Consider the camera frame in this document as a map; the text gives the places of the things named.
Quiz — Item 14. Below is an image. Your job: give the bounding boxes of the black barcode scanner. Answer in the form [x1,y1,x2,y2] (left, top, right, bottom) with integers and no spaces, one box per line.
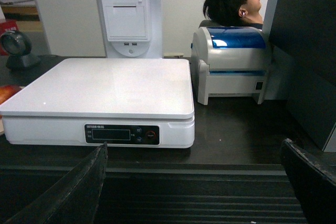
[1,30,41,70]

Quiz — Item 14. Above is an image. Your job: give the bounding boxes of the grey office chair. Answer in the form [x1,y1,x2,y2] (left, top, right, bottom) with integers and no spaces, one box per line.
[199,19,223,27]

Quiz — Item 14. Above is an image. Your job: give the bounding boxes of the white blue label printer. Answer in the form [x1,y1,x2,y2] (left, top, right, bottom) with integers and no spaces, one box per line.
[191,27,271,105]

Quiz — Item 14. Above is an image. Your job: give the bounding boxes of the white checkout scale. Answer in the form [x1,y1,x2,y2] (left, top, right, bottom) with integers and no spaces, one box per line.
[1,58,195,148]

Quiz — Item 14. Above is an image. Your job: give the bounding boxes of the black checkout counter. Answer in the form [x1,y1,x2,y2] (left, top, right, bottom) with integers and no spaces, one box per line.
[0,55,336,224]

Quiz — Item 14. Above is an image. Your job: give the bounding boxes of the black monitor panel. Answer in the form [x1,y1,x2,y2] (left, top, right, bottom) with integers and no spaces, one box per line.
[268,0,335,152]

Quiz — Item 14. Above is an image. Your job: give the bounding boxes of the seated person with earbud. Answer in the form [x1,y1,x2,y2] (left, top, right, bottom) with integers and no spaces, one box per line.
[203,0,263,30]

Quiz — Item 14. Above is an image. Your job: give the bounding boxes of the red fire extinguisher box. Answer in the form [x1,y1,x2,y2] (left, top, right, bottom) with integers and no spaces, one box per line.
[0,19,19,35]

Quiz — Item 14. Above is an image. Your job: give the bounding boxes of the dark red mango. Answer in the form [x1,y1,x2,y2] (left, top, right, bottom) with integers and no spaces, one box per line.
[0,85,22,104]

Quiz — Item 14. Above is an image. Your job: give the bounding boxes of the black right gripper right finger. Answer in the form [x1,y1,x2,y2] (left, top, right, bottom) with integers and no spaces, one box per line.
[280,138,335,223]

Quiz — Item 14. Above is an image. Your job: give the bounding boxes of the white POS terminal stand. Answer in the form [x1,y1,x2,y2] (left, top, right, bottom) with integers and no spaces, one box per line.
[97,0,163,59]

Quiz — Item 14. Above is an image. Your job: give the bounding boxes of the wooden shelf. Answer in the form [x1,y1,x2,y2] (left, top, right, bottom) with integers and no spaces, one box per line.
[1,0,43,32]

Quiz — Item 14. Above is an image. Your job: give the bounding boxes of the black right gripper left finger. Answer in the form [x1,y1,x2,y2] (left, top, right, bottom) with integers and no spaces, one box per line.
[5,143,108,223]

